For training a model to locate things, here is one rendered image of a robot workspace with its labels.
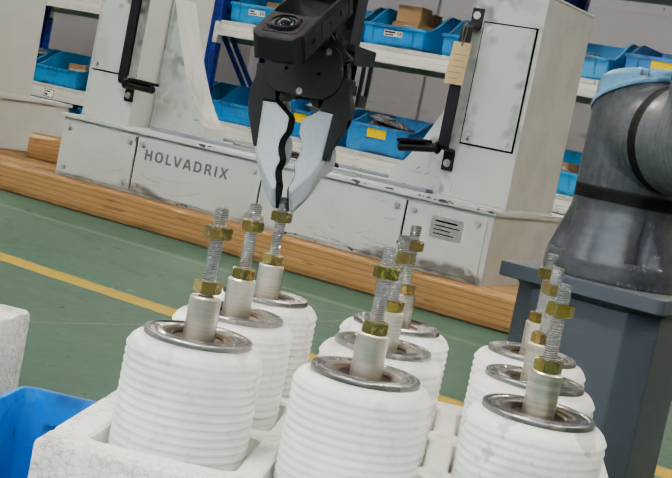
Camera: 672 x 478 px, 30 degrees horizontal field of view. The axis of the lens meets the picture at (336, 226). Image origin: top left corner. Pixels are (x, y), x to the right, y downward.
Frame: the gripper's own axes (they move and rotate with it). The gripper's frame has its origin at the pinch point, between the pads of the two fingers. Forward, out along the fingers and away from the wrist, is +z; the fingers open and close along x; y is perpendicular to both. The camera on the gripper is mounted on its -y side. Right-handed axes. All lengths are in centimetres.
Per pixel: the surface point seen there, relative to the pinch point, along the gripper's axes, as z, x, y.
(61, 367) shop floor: 34, 47, 51
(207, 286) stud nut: 5.4, -4.9, -23.4
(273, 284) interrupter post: 7.8, -0.8, -0.1
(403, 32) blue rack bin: -52, 145, 493
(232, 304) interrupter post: 8.2, -2.3, -12.1
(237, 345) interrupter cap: 8.9, -7.5, -22.5
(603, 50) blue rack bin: -62, 52, 525
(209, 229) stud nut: 1.5, -4.3, -23.3
